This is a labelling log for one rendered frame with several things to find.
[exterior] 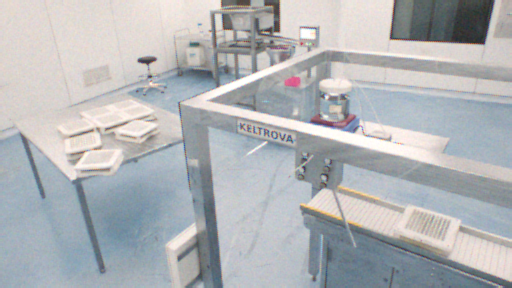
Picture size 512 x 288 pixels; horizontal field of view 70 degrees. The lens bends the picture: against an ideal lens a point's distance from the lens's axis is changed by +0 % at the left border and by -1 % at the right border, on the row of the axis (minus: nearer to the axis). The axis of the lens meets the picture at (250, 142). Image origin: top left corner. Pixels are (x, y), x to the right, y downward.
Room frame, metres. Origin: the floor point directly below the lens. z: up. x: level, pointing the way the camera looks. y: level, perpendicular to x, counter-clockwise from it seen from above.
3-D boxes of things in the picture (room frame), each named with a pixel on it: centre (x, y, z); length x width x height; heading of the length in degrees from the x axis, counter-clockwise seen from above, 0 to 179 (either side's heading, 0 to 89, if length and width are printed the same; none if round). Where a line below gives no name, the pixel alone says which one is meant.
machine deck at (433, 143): (1.57, -0.58, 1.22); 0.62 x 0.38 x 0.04; 53
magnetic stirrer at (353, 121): (1.64, -0.40, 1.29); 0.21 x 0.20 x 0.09; 143
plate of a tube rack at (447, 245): (1.37, -0.82, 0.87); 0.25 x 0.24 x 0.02; 143
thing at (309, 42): (4.37, -0.73, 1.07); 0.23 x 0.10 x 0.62; 60
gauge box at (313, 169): (1.59, -0.34, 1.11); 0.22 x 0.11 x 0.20; 53
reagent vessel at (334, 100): (1.65, -0.41, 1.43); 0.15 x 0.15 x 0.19
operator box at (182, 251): (1.13, 0.26, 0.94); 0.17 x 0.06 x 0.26; 143
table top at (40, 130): (2.93, 1.25, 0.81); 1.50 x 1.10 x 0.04; 43
